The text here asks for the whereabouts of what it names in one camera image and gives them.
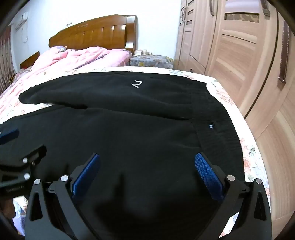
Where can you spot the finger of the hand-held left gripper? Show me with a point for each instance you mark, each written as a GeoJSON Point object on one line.
{"type": "Point", "coordinates": [34, 155]}
{"type": "Point", "coordinates": [9, 135]}

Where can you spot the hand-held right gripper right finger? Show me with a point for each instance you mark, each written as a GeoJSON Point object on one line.
{"type": "Point", "coordinates": [208, 176]}

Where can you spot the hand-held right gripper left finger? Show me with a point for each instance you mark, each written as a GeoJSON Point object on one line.
{"type": "Point", "coordinates": [86, 176]}

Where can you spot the black pants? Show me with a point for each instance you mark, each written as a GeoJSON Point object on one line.
{"type": "Point", "coordinates": [138, 115]}

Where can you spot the red patterned curtain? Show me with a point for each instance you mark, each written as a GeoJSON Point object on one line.
{"type": "Point", "coordinates": [5, 57]}

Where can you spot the brown wooden nightstand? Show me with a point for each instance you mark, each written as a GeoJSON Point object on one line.
{"type": "Point", "coordinates": [28, 60]}

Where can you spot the floral bed sheet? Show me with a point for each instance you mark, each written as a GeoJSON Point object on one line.
{"type": "Point", "coordinates": [230, 99]}

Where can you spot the pink quilt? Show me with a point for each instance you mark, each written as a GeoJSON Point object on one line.
{"type": "Point", "coordinates": [69, 60]}

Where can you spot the wooden wardrobe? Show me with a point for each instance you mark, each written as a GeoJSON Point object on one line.
{"type": "Point", "coordinates": [242, 57]}

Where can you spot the nightstand with floral cover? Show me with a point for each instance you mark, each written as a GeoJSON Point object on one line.
{"type": "Point", "coordinates": [149, 61]}

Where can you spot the white jar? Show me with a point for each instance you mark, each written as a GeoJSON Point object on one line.
{"type": "Point", "coordinates": [138, 52]}

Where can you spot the wooden headboard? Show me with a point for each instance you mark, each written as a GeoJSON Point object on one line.
{"type": "Point", "coordinates": [92, 30]}

